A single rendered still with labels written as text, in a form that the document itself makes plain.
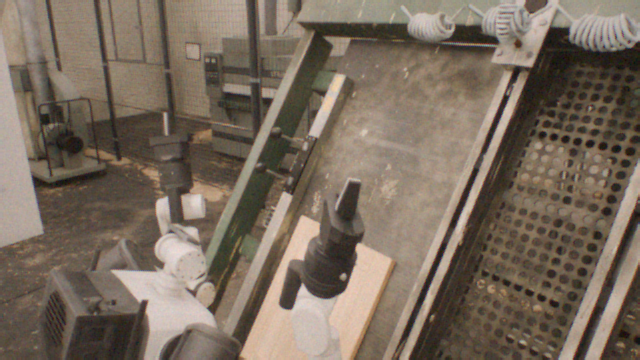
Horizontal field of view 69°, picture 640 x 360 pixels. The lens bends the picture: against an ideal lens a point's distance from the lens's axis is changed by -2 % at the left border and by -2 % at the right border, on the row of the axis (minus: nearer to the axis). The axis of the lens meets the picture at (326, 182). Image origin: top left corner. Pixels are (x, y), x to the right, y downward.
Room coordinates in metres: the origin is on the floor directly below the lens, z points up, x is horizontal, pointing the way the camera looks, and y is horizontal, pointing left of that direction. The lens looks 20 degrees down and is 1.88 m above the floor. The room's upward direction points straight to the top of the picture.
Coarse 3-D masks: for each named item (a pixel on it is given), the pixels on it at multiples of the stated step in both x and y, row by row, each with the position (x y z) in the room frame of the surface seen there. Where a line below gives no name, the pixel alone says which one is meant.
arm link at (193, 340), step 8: (192, 336) 0.67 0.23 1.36; (200, 336) 0.67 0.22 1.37; (184, 344) 0.67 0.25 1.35; (192, 344) 0.66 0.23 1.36; (200, 344) 0.65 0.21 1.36; (208, 344) 0.65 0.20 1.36; (216, 344) 0.66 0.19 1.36; (184, 352) 0.65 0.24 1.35; (192, 352) 0.65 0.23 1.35; (200, 352) 0.64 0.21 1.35; (208, 352) 0.65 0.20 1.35; (216, 352) 0.65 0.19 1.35; (224, 352) 0.66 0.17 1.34; (232, 352) 0.67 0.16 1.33
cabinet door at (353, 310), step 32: (288, 256) 1.28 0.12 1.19; (384, 256) 1.08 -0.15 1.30; (352, 288) 1.08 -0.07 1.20; (384, 288) 1.04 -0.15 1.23; (256, 320) 1.21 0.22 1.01; (288, 320) 1.15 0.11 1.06; (352, 320) 1.02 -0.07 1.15; (256, 352) 1.15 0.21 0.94; (288, 352) 1.08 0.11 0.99; (352, 352) 0.97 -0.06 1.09
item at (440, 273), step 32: (512, 0) 1.01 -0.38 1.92; (512, 32) 1.02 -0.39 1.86; (544, 32) 1.06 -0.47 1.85; (512, 64) 1.07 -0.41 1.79; (544, 64) 1.12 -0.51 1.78; (512, 96) 1.06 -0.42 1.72; (480, 128) 1.06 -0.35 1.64; (512, 128) 1.04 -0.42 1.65; (480, 160) 1.02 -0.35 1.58; (480, 192) 0.97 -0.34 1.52; (448, 224) 0.97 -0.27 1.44; (480, 224) 0.98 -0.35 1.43; (448, 256) 0.92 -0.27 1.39; (416, 288) 0.92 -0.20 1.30; (448, 288) 0.91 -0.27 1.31; (416, 320) 0.88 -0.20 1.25; (416, 352) 0.85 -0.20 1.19
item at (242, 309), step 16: (352, 80) 1.54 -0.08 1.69; (336, 96) 1.50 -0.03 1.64; (320, 112) 1.51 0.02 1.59; (336, 112) 1.50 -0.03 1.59; (320, 128) 1.47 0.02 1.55; (320, 144) 1.46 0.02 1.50; (304, 176) 1.41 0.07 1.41; (288, 208) 1.37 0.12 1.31; (272, 224) 1.37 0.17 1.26; (288, 224) 1.37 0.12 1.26; (272, 240) 1.33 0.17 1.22; (256, 256) 1.34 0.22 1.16; (272, 256) 1.32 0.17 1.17; (256, 272) 1.30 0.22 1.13; (256, 288) 1.28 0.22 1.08; (240, 304) 1.26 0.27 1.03; (240, 320) 1.24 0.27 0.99; (240, 336) 1.24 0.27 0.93
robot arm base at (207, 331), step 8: (192, 328) 0.69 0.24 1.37; (200, 328) 0.68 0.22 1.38; (208, 328) 0.67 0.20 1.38; (216, 328) 0.68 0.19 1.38; (184, 336) 0.71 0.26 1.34; (208, 336) 0.66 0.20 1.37; (216, 336) 0.66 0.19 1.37; (224, 336) 0.67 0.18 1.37; (176, 344) 0.71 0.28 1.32; (224, 344) 0.66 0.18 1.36; (232, 344) 0.67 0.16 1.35; (240, 344) 0.68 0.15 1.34; (176, 352) 0.69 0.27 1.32
